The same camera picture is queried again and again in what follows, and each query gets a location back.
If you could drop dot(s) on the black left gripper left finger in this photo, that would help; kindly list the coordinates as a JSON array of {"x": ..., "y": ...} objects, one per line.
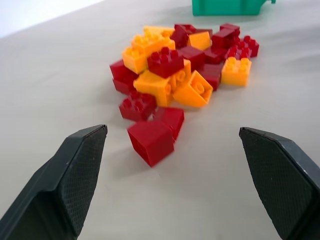
[{"x": 67, "y": 175}]

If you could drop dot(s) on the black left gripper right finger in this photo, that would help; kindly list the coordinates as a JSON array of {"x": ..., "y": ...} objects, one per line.
[{"x": 280, "y": 180}]

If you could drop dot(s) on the green plastic bin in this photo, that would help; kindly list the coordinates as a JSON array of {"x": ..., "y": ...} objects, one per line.
[{"x": 225, "y": 7}]

